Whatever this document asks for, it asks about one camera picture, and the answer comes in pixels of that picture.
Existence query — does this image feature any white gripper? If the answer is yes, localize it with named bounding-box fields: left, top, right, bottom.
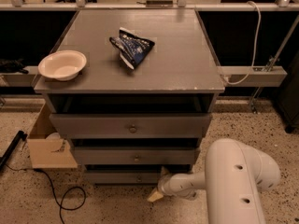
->
left=147, top=166, right=181, bottom=203

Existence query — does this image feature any grey bottom drawer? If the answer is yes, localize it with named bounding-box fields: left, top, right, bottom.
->
left=84, top=172, right=161, bottom=185

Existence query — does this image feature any grey drawer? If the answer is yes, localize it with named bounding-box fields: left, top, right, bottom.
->
left=50, top=114, right=211, bottom=139
left=72, top=147, right=200, bottom=165
left=84, top=172, right=161, bottom=185

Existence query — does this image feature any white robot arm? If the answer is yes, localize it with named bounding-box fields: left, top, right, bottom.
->
left=148, top=138, right=280, bottom=224

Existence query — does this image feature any grey middle drawer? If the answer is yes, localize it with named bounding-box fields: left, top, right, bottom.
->
left=72, top=147, right=200, bottom=165

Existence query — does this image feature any grey drawer cabinet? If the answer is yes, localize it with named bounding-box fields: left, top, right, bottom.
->
left=35, top=9, right=224, bottom=175

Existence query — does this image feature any grey top drawer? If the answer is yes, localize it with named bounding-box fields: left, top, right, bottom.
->
left=50, top=114, right=211, bottom=139

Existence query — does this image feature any cardboard box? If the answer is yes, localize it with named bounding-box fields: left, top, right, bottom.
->
left=27, top=105, right=78, bottom=169

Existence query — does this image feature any blue chip bag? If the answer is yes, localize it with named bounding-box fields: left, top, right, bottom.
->
left=109, top=27, right=155, bottom=70

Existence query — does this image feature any black pole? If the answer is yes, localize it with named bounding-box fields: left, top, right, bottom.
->
left=0, top=131, right=27, bottom=171

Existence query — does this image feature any white bowl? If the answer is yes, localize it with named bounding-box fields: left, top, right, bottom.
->
left=38, top=50, right=87, bottom=81

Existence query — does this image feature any dark cart at right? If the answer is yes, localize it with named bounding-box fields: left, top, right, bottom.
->
left=277, top=51, right=299, bottom=133

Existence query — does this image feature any black floor cable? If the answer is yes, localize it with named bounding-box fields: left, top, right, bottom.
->
left=6, top=163, right=87, bottom=224

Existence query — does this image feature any black cloth on rail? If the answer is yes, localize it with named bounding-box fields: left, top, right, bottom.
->
left=0, top=59, right=28, bottom=74

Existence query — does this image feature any white hanging cable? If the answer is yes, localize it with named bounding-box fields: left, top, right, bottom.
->
left=222, top=0, right=263, bottom=86

